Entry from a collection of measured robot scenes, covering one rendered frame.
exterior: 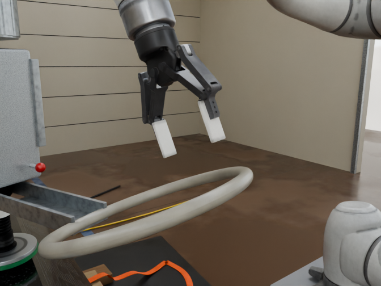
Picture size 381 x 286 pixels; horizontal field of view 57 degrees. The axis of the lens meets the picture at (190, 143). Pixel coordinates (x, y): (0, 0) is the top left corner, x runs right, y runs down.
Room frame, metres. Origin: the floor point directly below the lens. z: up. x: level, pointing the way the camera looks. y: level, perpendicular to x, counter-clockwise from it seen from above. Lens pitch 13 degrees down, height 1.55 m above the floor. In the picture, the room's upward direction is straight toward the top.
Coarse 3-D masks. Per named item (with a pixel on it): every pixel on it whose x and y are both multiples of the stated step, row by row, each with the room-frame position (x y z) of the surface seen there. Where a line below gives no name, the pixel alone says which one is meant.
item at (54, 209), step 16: (16, 192) 1.13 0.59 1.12; (32, 192) 1.08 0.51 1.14; (48, 192) 1.04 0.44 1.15; (64, 192) 1.00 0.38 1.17; (0, 208) 0.99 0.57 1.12; (16, 208) 0.94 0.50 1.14; (32, 208) 0.90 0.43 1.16; (48, 208) 0.88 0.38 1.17; (64, 208) 0.98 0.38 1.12; (80, 208) 0.96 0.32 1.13; (96, 208) 0.92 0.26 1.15; (48, 224) 0.86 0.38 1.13; (64, 224) 0.83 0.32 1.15
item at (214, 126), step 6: (198, 102) 0.56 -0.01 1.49; (204, 108) 0.56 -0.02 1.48; (204, 114) 0.56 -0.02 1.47; (204, 120) 0.56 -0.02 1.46; (210, 120) 0.56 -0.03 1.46; (216, 120) 0.57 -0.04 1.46; (210, 126) 0.55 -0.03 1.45; (216, 126) 0.56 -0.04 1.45; (210, 132) 0.55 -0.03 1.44; (216, 132) 0.56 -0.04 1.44; (222, 132) 0.56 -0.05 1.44; (210, 138) 0.55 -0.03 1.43; (216, 138) 0.55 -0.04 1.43; (222, 138) 0.56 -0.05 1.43
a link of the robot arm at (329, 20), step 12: (276, 0) 0.74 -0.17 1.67; (288, 0) 0.75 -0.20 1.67; (300, 0) 0.78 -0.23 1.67; (312, 0) 0.79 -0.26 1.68; (324, 0) 0.80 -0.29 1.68; (336, 0) 0.81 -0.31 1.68; (348, 0) 0.81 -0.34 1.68; (288, 12) 0.79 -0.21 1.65; (300, 12) 0.79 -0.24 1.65; (312, 12) 0.80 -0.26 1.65; (324, 12) 0.80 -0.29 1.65; (336, 12) 0.81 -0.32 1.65; (348, 12) 0.81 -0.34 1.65; (312, 24) 0.84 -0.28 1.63; (324, 24) 0.83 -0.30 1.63; (336, 24) 0.82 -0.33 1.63
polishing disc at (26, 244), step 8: (16, 240) 1.16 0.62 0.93; (24, 240) 1.16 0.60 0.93; (32, 240) 1.16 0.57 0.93; (16, 248) 1.10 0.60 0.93; (24, 248) 1.10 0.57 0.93; (32, 248) 1.10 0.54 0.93; (0, 256) 1.05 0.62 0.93; (8, 256) 1.05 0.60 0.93; (16, 256) 1.05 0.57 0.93; (24, 256) 1.06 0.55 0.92; (0, 264) 1.01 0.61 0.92
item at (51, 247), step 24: (240, 168) 0.78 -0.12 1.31; (144, 192) 0.97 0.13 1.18; (168, 192) 0.97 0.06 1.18; (216, 192) 0.58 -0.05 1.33; (96, 216) 0.88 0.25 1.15; (168, 216) 0.53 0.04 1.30; (192, 216) 0.54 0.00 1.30; (48, 240) 0.66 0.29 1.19; (72, 240) 0.55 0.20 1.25; (96, 240) 0.52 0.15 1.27; (120, 240) 0.51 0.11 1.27
